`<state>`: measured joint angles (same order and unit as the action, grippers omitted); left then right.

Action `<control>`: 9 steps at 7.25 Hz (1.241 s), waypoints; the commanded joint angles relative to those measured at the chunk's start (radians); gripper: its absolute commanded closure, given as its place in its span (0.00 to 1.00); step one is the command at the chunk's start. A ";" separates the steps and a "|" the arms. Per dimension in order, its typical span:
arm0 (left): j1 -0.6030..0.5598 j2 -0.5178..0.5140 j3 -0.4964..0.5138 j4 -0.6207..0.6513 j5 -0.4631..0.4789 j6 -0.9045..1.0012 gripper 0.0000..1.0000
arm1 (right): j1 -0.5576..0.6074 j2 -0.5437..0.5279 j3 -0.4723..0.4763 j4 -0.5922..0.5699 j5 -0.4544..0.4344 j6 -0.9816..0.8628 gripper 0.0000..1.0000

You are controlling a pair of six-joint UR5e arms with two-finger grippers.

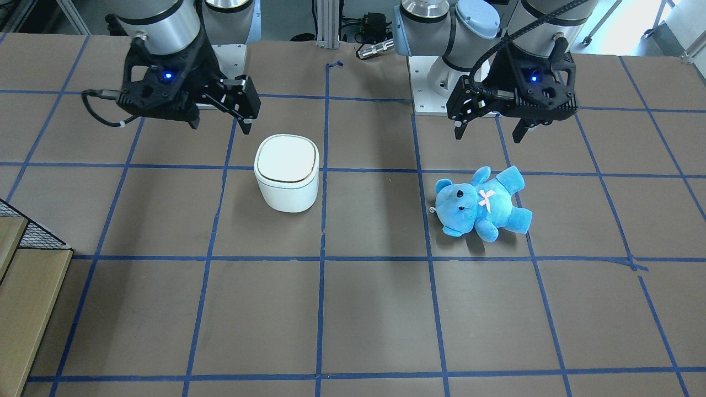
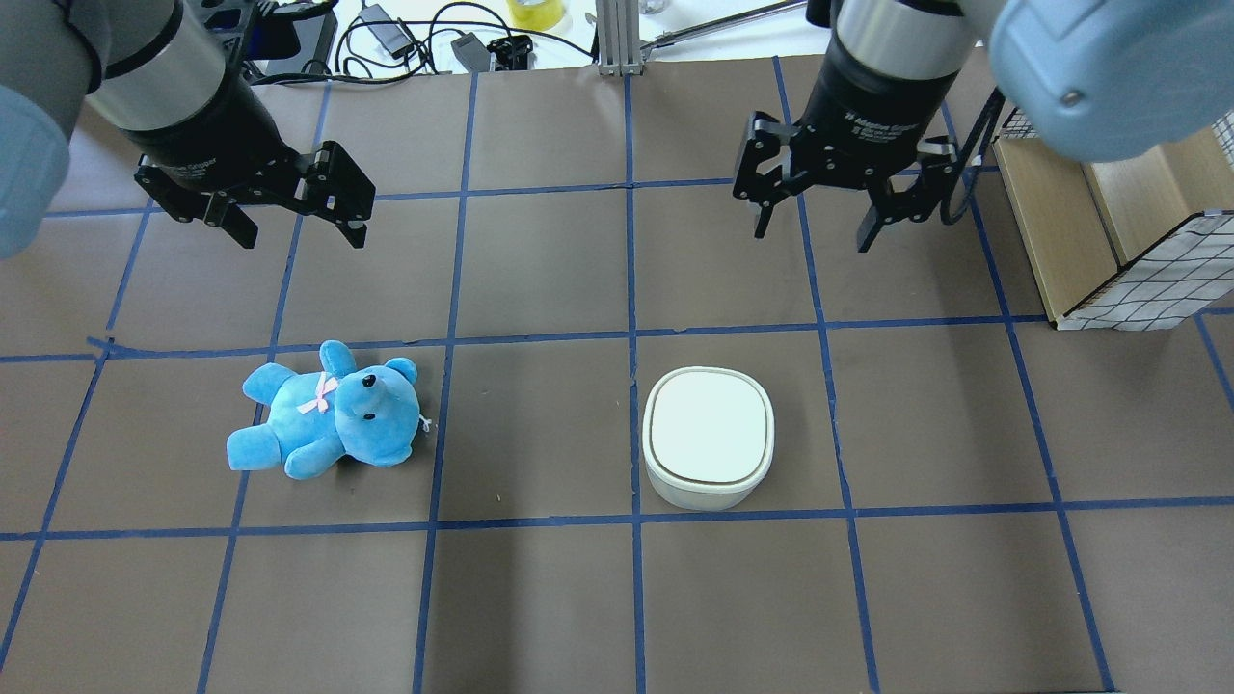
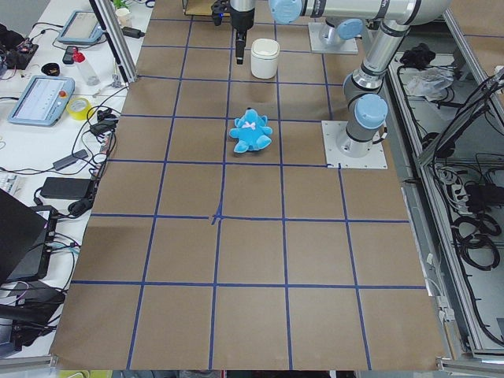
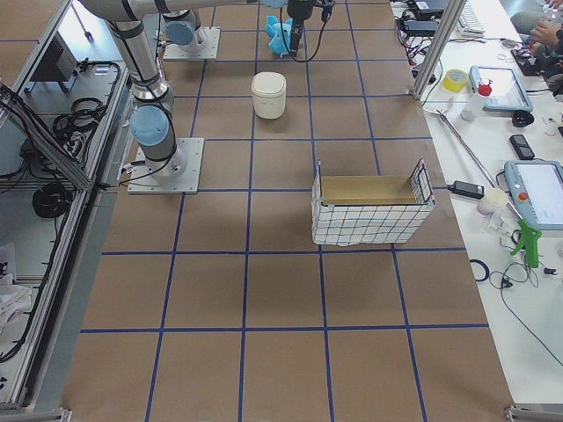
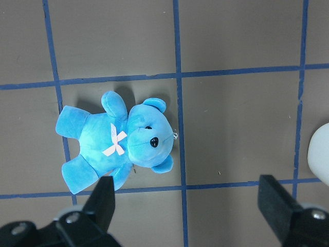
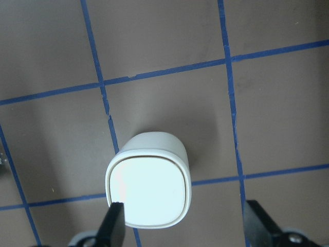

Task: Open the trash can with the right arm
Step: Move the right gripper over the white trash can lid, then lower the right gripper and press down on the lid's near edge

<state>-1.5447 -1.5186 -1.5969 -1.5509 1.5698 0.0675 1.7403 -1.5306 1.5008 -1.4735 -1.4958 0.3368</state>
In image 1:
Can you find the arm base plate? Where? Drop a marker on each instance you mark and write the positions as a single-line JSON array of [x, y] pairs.
[[230, 64], [432, 82]]

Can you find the white trash can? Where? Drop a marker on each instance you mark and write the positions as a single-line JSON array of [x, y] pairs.
[[286, 168]]

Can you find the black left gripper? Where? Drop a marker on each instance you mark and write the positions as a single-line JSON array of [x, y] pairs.
[[492, 75]]

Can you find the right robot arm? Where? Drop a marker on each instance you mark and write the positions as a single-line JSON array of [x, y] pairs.
[[170, 26]]

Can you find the wire basket with wood box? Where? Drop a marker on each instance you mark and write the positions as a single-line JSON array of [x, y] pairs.
[[34, 264]]

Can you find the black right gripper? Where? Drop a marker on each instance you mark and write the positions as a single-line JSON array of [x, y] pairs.
[[205, 67]]

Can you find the aluminium frame post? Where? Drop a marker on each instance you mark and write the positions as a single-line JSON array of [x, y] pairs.
[[327, 27]]

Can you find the blue teddy bear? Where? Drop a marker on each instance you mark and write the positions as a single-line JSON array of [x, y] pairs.
[[483, 205]]

